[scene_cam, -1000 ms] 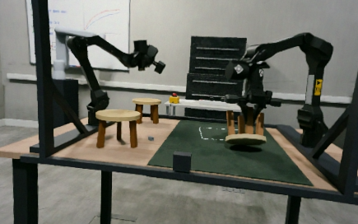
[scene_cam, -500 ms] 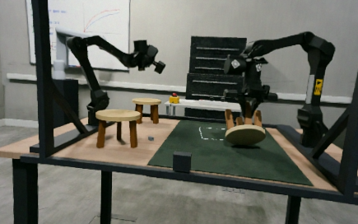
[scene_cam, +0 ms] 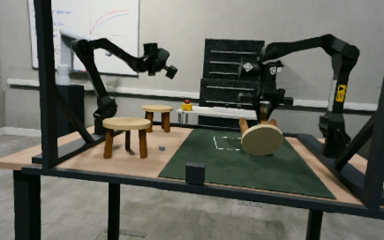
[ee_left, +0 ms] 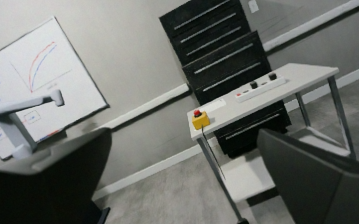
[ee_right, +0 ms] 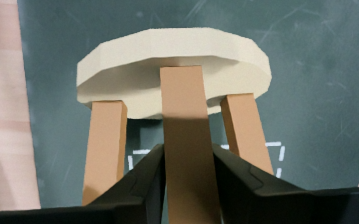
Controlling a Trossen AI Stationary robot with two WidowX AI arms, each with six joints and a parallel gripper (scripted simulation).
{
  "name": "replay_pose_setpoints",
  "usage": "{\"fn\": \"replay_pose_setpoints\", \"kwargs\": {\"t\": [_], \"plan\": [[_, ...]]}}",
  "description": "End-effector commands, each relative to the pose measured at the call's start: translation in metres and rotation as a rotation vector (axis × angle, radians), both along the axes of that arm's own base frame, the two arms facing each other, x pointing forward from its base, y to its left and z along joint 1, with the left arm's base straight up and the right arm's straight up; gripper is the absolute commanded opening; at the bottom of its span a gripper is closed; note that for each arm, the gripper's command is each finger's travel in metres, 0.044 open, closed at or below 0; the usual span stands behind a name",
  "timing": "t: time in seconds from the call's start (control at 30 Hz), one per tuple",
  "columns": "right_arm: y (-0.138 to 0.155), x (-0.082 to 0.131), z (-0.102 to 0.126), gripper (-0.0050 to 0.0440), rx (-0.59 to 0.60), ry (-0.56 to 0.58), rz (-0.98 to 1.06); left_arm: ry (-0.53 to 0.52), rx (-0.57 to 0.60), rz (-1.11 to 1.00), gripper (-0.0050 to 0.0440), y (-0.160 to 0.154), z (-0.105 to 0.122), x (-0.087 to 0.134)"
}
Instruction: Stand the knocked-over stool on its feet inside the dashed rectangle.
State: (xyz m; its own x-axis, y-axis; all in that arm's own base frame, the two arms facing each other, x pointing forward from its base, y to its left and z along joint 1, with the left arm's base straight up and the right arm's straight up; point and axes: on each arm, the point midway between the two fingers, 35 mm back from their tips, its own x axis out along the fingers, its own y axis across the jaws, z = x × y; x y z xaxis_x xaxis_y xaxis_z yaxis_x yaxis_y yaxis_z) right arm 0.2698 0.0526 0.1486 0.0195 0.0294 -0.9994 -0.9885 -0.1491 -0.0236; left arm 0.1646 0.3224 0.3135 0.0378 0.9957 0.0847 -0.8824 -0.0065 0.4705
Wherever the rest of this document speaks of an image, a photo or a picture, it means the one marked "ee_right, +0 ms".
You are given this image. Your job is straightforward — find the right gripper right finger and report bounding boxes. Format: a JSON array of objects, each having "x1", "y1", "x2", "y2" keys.
[{"x1": 212, "y1": 142, "x2": 359, "y2": 224}]

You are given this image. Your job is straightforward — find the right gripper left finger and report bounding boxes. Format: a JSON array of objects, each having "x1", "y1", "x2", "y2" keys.
[{"x1": 0, "y1": 143, "x2": 166, "y2": 224}]

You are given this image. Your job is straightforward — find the small wooden stool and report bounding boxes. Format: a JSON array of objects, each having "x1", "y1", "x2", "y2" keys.
[{"x1": 76, "y1": 28, "x2": 273, "y2": 224}]

